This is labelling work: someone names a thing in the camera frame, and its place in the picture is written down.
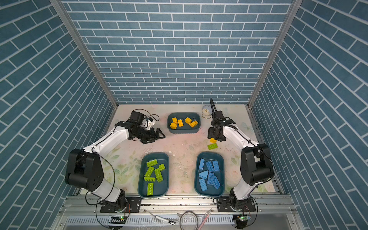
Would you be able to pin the yellow lego plate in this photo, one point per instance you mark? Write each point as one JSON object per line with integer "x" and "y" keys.
{"x": 193, "y": 124}

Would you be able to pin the right teal container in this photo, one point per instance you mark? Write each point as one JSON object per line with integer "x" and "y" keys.
{"x": 212, "y": 191}

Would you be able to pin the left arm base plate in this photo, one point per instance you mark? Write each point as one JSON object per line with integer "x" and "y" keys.
{"x": 122, "y": 205}

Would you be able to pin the small white clock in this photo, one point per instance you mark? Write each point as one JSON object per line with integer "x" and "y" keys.
{"x": 207, "y": 111}

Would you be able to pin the small green lego piece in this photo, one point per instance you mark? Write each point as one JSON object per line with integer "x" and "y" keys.
{"x": 162, "y": 167}

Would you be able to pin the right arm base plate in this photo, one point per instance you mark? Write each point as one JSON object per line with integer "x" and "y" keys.
{"x": 231, "y": 204}

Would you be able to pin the yellow lego slope brick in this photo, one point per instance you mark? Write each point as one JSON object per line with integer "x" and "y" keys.
{"x": 188, "y": 120}

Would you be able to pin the blue lego plate upside-down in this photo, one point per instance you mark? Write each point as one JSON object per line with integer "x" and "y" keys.
{"x": 216, "y": 182}

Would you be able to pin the left teal container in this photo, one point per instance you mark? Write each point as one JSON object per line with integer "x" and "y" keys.
{"x": 160, "y": 189}

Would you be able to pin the teal container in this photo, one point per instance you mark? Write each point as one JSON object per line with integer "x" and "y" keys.
{"x": 186, "y": 129}
{"x": 160, "y": 189}
{"x": 212, "y": 191}

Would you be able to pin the blue lego plate narrow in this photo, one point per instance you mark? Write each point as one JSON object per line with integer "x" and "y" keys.
{"x": 203, "y": 185}

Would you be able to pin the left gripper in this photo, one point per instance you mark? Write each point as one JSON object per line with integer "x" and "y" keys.
{"x": 152, "y": 137}

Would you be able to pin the blue lego brick long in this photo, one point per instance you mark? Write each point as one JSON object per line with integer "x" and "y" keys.
{"x": 201, "y": 165}

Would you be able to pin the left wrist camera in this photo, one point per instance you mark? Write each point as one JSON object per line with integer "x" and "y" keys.
{"x": 148, "y": 123}

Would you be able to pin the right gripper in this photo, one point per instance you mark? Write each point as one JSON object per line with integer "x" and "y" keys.
{"x": 210, "y": 134}

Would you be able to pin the green lego plate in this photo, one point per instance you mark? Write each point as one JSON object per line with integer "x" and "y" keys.
{"x": 212, "y": 146}
{"x": 150, "y": 189}
{"x": 149, "y": 179}
{"x": 158, "y": 175}
{"x": 149, "y": 171}

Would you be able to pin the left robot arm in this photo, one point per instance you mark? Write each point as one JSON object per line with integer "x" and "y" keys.
{"x": 85, "y": 166}

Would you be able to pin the blue lego cube front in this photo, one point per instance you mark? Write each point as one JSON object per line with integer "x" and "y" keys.
{"x": 204, "y": 174}

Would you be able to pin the back teal container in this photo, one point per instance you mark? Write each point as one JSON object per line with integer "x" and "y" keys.
{"x": 186, "y": 129}

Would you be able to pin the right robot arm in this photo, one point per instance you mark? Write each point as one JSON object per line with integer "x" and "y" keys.
{"x": 256, "y": 166}

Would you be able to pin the yellow small lego brick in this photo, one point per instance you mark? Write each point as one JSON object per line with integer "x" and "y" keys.
{"x": 180, "y": 122}

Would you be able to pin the green lego brick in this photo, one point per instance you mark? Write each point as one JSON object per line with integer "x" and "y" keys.
{"x": 152, "y": 163}

